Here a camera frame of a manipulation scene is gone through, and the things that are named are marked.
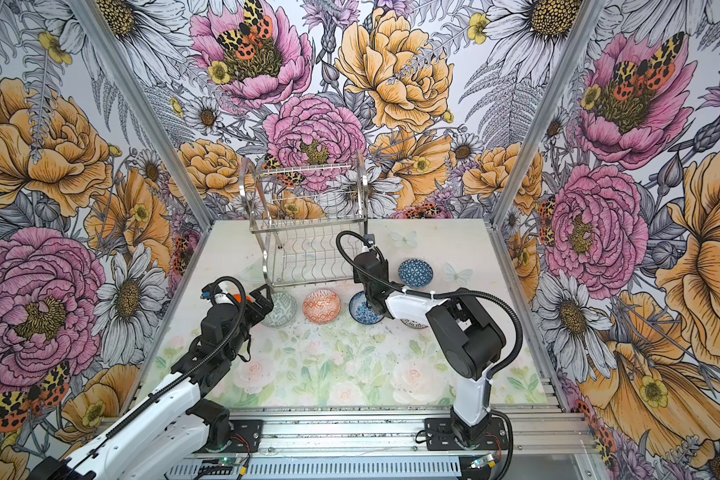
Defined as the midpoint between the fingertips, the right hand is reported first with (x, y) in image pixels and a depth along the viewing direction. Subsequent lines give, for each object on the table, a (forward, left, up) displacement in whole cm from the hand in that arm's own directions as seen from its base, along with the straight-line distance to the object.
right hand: (368, 263), depth 95 cm
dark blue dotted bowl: (+3, -16, -10) cm, 19 cm away
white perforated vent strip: (-51, +42, -11) cm, 67 cm away
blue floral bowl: (-12, +3, -10) cm, 16 cm away
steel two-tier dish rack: (+34, +22, -13) cm, 43 cm away
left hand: (-15, +30, +4) cm, 33 cm away
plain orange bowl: (-23, +29, +18) cm, 41 cm away
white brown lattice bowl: (-17, -13, -9) cm, 23 cm away
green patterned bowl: (-12, +27, -9) cm, 31 cm away
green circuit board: (-49, +36, -11) cm, 62 cm away
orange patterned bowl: (-9, +15, -10) cm, 20 cm away
